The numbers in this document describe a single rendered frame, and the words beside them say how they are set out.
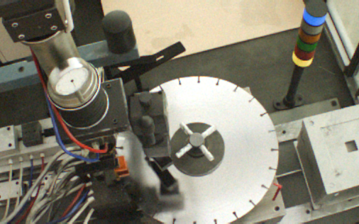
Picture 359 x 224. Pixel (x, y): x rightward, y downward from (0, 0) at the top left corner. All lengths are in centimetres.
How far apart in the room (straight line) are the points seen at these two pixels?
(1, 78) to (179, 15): 58
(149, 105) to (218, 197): 33
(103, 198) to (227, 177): 27
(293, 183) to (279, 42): 40
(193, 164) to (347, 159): 34
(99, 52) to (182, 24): 42
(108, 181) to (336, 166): 49
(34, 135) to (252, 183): 51
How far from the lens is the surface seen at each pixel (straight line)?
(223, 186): 99
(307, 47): 102
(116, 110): 74
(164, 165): 93
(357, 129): 114
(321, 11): 95
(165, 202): 99
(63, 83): 58
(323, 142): 110
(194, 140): 97
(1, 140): 119
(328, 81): 135
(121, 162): 100
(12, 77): 106
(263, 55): 135
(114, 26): 96
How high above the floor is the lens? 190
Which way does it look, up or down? 65 degrees down
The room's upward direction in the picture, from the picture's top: 8 degrees counter-clockwise
